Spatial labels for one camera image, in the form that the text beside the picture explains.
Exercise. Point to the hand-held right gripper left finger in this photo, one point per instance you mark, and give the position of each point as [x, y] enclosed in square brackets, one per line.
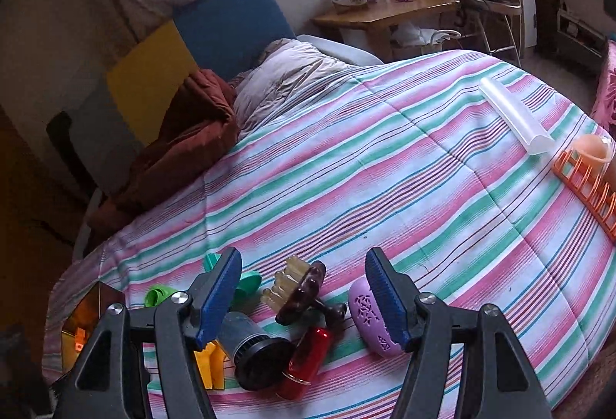
[221, 298]

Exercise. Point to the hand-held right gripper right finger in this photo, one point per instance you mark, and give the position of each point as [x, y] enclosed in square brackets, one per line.
[385, 298]

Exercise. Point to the purple oval case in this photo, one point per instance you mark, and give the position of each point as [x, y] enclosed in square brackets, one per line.
[365, 318]

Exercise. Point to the grey black cylinder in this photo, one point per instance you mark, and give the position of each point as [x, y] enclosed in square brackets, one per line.
[245, 337]

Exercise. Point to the light green plastic cap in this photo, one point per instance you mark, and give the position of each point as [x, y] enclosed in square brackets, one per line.
[159, 294]

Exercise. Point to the yellow plastic block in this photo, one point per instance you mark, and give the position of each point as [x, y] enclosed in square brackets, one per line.
[211, 366]

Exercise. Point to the brown massage brush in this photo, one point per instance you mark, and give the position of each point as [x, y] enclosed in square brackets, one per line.
[301, 298]

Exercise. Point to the red metal cylinder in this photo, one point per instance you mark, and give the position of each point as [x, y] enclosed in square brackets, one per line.
[308, 361]

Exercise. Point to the orange plastic rack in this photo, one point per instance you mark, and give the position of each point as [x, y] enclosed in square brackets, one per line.
[568, 171]

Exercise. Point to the translucent white case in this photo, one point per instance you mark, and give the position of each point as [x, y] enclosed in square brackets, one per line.
[515, 115]

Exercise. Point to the orange plastic cup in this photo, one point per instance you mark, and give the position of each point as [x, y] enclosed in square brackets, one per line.
[592, 149]

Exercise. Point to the amber transparent box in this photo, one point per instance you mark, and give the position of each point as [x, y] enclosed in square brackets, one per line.
[91, 308]

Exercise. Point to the striped pink green blanket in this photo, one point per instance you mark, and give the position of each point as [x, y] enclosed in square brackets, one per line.
[385, 159]

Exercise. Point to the brown blanket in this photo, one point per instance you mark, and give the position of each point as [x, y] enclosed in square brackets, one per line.
[192, 130]

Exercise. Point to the grey headboard panel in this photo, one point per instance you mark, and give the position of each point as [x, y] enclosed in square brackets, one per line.
[106, 144]

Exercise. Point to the grey pink pillow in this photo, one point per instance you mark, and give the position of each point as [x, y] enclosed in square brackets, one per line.
[284, 82]

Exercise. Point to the yellow headboard panel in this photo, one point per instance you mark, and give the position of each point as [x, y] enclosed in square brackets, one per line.
[144, 82]

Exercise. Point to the white plastic bags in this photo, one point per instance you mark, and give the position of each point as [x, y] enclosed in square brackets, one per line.
[414, 36]

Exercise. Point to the blue headboard panel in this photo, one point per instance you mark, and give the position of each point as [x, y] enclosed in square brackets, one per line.
[226, 24]

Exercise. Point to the wooden desk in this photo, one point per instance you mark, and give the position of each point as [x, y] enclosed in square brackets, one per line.
[385, 12]

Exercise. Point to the pink ruffled bedding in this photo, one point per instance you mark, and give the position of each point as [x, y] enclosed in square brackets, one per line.
[607, 91]

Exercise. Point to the white cabinet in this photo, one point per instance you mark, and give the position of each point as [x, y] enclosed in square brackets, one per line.
[528, 10]

